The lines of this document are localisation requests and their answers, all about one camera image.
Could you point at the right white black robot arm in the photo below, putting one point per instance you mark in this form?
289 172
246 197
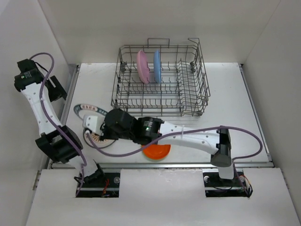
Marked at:
215 142

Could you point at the small orange plate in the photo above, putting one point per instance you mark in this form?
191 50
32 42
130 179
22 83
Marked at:
156 152

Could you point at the pink plate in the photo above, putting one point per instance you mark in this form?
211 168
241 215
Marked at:
142 67

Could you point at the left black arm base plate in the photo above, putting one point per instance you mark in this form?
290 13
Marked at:
107 187

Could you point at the front aluminium rail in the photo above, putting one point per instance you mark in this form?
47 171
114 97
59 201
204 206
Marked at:
180 166

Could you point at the white plate teal lettered rim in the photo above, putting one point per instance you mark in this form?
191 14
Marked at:
90 108

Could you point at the grey wire dish rack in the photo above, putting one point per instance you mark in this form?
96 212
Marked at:
183 90

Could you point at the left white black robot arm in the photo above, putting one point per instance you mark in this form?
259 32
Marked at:
32 84

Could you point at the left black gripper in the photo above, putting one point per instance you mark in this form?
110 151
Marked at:
58 92

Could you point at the right aluminium rail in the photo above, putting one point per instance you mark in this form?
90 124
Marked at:
265 147

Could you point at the blue plate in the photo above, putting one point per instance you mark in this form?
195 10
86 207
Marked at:
157 66

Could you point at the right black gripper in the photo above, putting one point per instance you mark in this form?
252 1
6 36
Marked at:
104 129

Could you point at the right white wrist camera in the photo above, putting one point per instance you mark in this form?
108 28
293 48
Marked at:
93 123

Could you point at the white plate orange sunburst pattern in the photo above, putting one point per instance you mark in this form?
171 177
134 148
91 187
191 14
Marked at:
96 139

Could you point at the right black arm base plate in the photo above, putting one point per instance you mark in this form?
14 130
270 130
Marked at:
216 187

